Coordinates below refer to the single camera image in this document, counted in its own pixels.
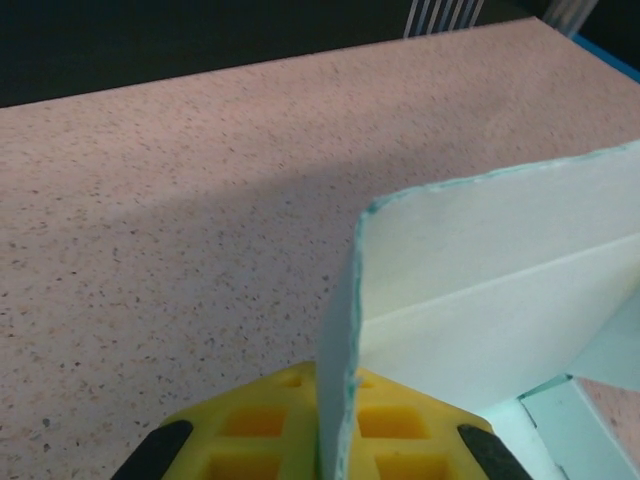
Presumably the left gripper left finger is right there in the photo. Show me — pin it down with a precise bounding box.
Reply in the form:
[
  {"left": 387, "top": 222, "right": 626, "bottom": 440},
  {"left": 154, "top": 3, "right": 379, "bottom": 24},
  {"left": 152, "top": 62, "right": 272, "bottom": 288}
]
[{"left": 112, "top": 360, "right": 321, "bottom": 480}]

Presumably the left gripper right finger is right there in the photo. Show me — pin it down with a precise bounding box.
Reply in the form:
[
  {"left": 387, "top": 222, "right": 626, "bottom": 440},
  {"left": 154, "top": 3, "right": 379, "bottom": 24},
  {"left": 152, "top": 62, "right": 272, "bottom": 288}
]
[{"left": 344, "top": 368, "right": 532, "bottom": 480}]

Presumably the light blue paper box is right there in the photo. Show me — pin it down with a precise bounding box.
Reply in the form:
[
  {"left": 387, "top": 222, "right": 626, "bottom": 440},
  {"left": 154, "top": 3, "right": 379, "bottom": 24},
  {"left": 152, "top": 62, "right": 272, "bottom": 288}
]
[{"left": 314, "top": 139, "right": 640, "bottom": 480}]

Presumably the blue table edge trim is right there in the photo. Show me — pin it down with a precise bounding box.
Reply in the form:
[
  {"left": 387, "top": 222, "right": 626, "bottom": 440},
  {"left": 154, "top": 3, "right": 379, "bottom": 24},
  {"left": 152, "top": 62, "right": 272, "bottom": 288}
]
[{"left": 574, "top": 29, "right": 640, "bottom": 89}]

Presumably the aluminium frame post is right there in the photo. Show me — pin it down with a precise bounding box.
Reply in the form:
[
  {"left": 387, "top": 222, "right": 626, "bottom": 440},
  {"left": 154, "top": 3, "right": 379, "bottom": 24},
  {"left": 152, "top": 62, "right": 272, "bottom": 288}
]
[{"left": 544, "top": 0, "right": 599, "bottom": 39}]

